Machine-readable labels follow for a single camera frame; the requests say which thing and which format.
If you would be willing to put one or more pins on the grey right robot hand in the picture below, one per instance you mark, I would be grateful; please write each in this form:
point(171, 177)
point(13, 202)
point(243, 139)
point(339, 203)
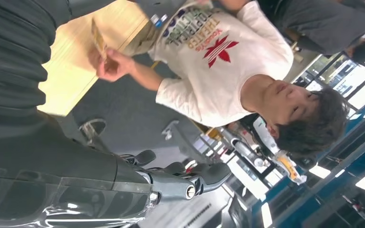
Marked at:
point(59, 163)

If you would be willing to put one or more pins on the grey laptop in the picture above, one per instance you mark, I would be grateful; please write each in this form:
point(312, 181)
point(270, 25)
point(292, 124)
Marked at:
point(151, 8)

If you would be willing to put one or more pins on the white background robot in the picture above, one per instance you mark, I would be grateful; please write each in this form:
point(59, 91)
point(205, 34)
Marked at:
point(266, 135)

